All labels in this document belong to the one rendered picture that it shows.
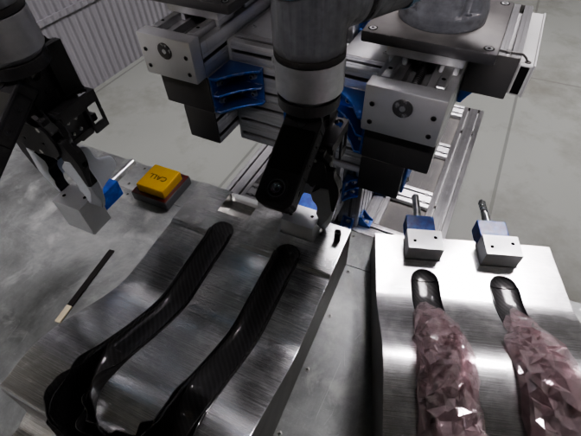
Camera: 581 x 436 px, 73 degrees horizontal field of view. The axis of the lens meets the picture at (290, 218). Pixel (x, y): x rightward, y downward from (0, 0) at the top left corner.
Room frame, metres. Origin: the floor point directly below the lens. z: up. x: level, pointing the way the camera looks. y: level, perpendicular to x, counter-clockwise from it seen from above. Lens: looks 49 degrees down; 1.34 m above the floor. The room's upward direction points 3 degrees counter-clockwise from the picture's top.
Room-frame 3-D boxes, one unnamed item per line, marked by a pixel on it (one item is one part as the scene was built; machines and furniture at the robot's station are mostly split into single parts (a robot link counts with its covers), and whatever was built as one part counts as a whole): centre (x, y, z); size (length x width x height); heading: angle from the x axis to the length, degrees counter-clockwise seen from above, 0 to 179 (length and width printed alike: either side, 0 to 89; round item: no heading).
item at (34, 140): (0.42, 0.28, 1.09); 0.09 x 0.08 x 0.12; 154
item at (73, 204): (0.43, 0.28, 0.93); 0.13 x 0.05 x 0.05; 154
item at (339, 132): (0.40, -0.03, 1.04); 0.09 x 0.08 x 0.12; 154
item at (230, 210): (0.42, 0.08, 0.87); 0.05 x 0.05 x 0.04; 64
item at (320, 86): (0.39, -0.02, 1.12); 0.08 x 0.08 x 0.05
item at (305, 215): (0.41, -0.04, 0.89); 0.13 x 0.05 x 0.05; 154
